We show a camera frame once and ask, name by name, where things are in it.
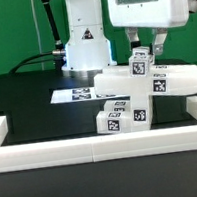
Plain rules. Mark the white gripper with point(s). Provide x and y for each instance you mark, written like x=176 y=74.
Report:
x=148 y=13

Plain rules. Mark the white chair back frame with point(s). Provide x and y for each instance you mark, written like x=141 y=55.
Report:
x=166 y=80

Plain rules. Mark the white chair seat part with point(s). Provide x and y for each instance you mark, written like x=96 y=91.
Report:
x=141 y=112

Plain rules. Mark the white U-shaped fence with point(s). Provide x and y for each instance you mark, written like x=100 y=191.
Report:
x=94 y=149

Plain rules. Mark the white marker base plate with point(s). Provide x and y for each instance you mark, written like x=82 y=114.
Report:
x=77 y=94

